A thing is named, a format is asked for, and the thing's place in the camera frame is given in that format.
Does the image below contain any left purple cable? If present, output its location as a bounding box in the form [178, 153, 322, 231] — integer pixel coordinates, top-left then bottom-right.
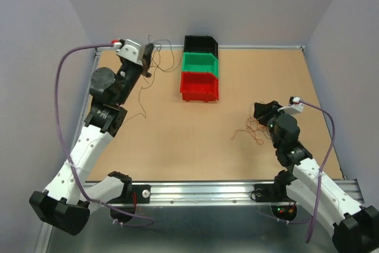
[55, 43, 155, 228]

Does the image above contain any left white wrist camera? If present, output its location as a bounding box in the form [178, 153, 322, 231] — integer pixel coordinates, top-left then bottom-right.
[113, 39, 146, 66]

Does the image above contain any green plastic bin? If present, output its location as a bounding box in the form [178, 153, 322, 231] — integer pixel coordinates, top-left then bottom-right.
[182, 52, 219, 78]

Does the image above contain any purple cable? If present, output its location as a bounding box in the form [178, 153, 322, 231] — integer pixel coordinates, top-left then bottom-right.
[277, 101, 338, 244]
[55, 43, 155, 228]

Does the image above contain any red plastic bin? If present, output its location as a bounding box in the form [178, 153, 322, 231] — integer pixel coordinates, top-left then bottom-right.
[180, 71, 219, 103]

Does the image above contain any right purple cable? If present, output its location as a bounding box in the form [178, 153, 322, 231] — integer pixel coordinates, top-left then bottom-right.
[277, 101, 338, 244]

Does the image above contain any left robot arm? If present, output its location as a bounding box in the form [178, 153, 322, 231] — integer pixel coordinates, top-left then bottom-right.
[29, 39, 155, 236]

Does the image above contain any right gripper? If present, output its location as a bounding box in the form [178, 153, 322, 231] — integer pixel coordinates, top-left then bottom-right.
[251, 100, 291, 149]

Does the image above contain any aluminium front rail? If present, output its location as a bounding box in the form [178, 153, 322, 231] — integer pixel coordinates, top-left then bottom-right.
[50, 179, 361, 207]

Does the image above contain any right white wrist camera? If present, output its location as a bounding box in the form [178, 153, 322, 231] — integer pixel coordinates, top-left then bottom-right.
[278, 97, 304, 115]

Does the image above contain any black plastic bin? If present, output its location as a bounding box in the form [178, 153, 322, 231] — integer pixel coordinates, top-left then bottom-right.
[184, 35, 219, 58]

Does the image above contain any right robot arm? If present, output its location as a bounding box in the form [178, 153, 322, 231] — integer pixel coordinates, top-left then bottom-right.
[253, 97, 378, 252]

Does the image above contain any wire bundle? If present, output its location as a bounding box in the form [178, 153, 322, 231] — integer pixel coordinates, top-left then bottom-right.
[230, 103, 278, 146]

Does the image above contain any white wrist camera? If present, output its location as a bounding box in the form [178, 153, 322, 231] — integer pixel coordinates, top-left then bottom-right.
[113, 39, 146, 66]
[278, 97, 304, 115]

